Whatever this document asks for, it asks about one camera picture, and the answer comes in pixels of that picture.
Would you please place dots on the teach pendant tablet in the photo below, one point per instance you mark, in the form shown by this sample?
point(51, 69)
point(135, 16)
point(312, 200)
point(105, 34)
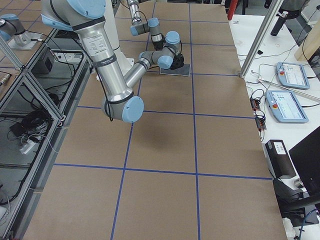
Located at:
point(285, 107)
point(292, 75)

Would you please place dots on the black computer monitor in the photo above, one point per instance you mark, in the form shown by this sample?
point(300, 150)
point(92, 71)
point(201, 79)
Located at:
point(305, 156)

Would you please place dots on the background blue grey robot arm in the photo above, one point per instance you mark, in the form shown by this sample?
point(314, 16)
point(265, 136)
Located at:
point(15, 35)

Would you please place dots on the aluminium frame post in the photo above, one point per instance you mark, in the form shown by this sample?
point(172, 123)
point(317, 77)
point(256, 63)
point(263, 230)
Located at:
point(268, 19)

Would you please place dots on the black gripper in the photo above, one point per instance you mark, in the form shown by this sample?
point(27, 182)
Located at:
point(158, 45)
point(178, 62)

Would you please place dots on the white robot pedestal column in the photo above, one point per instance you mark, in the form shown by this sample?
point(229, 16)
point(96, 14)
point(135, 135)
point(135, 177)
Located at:
point(112, 34)

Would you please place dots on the small orange circuit board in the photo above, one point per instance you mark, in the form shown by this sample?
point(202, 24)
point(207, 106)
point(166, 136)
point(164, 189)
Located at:
point(255, 103)

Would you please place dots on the near teach pendant tablet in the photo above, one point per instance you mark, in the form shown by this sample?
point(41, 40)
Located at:
point(285, 107)

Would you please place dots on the black box with white label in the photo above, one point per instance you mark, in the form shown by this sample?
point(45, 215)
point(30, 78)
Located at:
point(279, 160)

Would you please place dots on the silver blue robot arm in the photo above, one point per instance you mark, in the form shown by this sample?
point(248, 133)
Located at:
point(87, 19)
point(141, 25)

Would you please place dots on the aluminium side frame rail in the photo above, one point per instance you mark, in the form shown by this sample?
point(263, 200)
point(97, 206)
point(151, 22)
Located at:
point(37, 103)

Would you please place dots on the far teach pendant tablet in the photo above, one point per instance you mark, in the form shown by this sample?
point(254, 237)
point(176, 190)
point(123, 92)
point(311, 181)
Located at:
point(292, 75)

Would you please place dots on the pink and grey towel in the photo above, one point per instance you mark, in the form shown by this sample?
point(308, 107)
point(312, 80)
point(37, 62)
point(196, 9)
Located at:
point(184, 71)

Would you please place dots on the white power strip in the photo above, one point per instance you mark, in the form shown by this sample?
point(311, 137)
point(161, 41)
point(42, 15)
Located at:
point(27, 146)

